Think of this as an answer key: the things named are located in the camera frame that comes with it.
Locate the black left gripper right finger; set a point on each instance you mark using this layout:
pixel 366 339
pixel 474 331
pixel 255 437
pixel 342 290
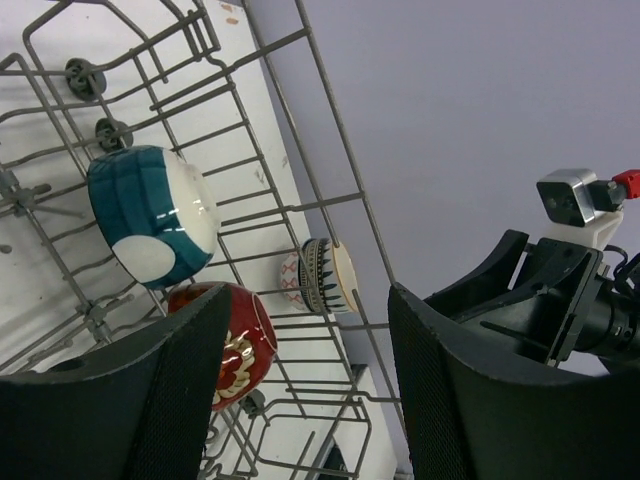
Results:
pixel 475 411

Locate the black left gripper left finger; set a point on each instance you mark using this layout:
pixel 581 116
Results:
pixel 138 408

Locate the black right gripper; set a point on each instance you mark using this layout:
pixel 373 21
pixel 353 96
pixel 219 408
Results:
pixel 573 308

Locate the red floral bowl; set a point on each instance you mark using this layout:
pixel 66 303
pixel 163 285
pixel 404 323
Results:
pixel 249 351

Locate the white bowl teal stripes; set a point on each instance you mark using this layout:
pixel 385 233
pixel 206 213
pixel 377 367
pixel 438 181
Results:
pixel 339 279

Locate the red diamond pattern bowl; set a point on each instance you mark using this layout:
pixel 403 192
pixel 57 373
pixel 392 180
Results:
pixel 289 281

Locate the black gold patterned bowl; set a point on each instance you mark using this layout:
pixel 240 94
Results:
pixel 310 273

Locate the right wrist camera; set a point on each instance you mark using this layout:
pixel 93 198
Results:
pixel 583 209

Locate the grey wire dish rack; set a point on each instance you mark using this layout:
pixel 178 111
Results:
pixel 255 113

